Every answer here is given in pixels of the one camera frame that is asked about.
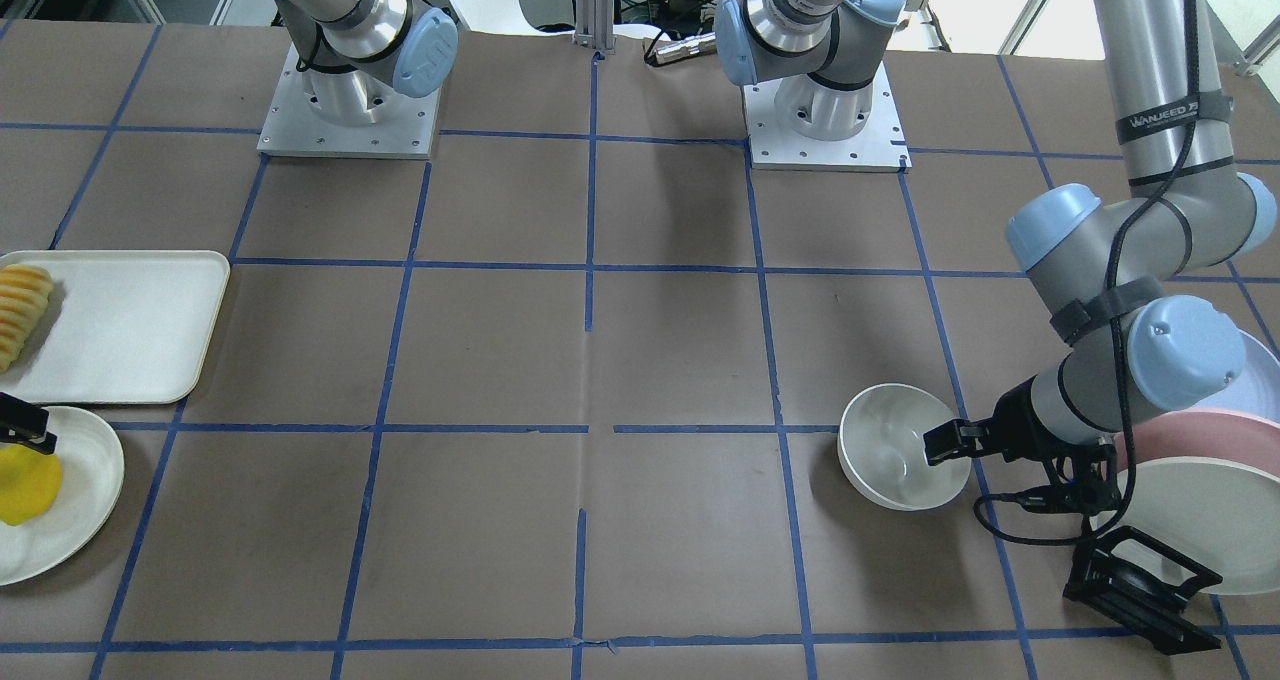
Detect white rectangular tray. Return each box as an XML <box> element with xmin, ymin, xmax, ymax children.
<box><xmin>1</xmin><ymin>250</ymin><xmax>230</xmax><ymax>405</ymax></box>

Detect cream round plate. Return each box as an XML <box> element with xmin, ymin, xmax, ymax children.
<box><xmin>1</xmin><ymin>406</ymin><xmax>125</xmax><ymax>587</ymax></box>

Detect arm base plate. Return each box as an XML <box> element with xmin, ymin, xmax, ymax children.
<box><xmin>742</xmin><ymin>64</ymin><xmax>913</xmax><ymax>173</ymax></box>
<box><xmin>257</xmin><ymin>47</ymin><xmax>442</xmax><ymax>160</ymax></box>

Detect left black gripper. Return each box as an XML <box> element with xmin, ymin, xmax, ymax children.
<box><xmin>923</xmin><ymin>379</ymin><xmax>1121</xmax><ymax>516</ymax></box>

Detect yellow lemon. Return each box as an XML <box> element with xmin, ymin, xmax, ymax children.
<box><xmin>1</xmin><ymin>444</ymin><xmax>63</xmax><ymax>526</ymax></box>

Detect black cables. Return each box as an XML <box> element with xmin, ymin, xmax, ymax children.
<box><xmin>975</xmin><ymin>0</ymin><xmax>1201</xmax><ymax>546</ymax></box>

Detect blue plate in rack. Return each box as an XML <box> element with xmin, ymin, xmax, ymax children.
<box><xmin>1193</xmin><ymin>330</ymin><xmax>1279</xmax><ymax>424</ymax></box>

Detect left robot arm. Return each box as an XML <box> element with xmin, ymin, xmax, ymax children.
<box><xmin>713</xmin><ymin>0</ymin><xmax>1277</xmax><ymax>517</ymax></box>

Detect white bowl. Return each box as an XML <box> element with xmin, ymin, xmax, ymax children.
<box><xmin>837</xmin><ymin>383</ymin><xmax>972</xmax><ymax>512</ymax></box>

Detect black dish rack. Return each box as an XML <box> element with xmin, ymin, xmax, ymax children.
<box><xmin>1062</xmin><ymin>526</ymin><xmax>1222</xmax><ymax>656</ymax></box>

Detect aluminium frame post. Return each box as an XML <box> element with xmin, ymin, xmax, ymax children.
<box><xmin>572</xmin><ymin>0</ymin><xmax>616</xmax><ymax>56</ymax></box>

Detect pink plate in rack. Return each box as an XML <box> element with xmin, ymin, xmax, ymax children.
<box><xmin>1133</xmin><ymin>409</ymin><xmax>1279</xmax><ymax>476</ymax></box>

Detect cream plate in rack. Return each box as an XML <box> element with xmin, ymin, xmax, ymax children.
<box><xmin>1123</xmin><ymin>456</ymin><xmax>1279</xmax><ymax>595</ymax></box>

